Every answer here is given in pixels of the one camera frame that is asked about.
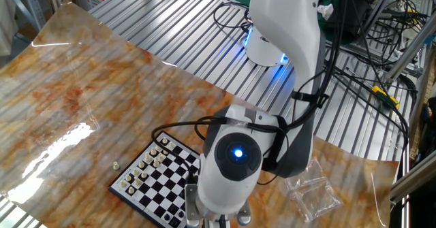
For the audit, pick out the aluminium profile post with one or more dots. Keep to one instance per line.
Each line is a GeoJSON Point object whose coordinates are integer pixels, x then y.
{"type": "Point", "coordinates": [408, 51]}

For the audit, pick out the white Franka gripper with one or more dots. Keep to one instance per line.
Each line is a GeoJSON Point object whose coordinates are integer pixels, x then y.
{"type": "Point", "coordinates": [211, 224]}

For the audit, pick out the black chess piece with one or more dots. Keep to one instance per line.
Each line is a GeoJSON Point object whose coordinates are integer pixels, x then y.
{"type": "Point", "coordinates": [174, 222]}
{"type": "Point", "coordinates": [180, 214]}

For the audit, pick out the white plastic bag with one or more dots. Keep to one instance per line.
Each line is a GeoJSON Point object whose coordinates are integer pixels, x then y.
{"type": "Point", "coordinates": [7, 24]}

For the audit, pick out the orange marble pattern mat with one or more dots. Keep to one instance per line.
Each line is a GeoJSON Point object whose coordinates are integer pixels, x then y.
{"type": "Point", "coordinates": [34, 102]}

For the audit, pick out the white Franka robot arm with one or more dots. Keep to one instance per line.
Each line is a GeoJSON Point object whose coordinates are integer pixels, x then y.
{"type": "Point", "coordinates": [282, 17]}

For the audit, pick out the black box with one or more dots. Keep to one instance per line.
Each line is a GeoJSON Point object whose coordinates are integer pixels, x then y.
{"type": "Point", "coordinates": [352, 17]}

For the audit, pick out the black and white chessboard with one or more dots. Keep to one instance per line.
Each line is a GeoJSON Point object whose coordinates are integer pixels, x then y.
{"type": "Point", "coordinates": [153, 197]}

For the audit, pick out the clear plastic zip bag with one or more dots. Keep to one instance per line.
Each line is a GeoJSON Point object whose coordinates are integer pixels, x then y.
{"type": "Point", "coordinates": [318, 202]}
{"type": "Point", "coordinates": [316, 173]}

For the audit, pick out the white chess pawn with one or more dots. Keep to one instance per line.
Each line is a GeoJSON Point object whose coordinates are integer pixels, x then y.
{"type": "Point", "coordinates": [156, 163]}
{"type": "Point", "coordinates": [131, 190]}
{"type": "Point", "coordinates": [166, 151]}
{"type": "Point", "coordinates": [116, 165]}
{"type": "Point", "coordinates": [160, 157]}
{"type": "Point", "coordinates": [171, 145]}
{"type": "Point", "coordinates": [144, 174]}
{"type": "Point", "coordinates": [137, 181]}

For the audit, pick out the grey metal pole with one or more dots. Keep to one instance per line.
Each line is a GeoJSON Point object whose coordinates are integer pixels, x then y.
{"type": "Point", "coordinates": [383, 12]}

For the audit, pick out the aluminium table edge rail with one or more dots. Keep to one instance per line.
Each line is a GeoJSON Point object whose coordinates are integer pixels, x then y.
{"type": "Point", "coordinates": [404, 200]}

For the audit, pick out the crumpled white tissue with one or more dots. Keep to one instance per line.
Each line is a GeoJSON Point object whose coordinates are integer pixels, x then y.
{"type": "Point", "coordinates": [326, 11]}

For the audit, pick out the aluminium profile rail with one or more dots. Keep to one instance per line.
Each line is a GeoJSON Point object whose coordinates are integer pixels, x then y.
{"type": "Point", "coordinates": [415, 178]}

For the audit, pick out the white chess piece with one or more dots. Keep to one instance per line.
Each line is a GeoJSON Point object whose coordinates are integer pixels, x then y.
{"type": "Point", "coordinates": [148, 157]}
{"type": "Point", "coordinates": [128, 177]}
{"type": "Point", "coordinates": [158, 147]}
{"type": "Point", "coordinates": [136, 171]}
{"type": "Point", "coordinates": [165, 140]}
{"type": "Point", "coordinates": [153, 151]}
{"type": "Point", "coordinates": [123, 183]}
{"type": "Point", "coordinates": [141, 164]}

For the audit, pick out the grey steel shelf frame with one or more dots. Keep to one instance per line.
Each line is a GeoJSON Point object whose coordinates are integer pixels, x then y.
{"type": "Point", "coordinates": [33, 3]}

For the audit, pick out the black chess pawn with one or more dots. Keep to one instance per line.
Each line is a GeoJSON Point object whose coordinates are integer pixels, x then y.
{"type": "Point", "coordinates": [167, 217]}

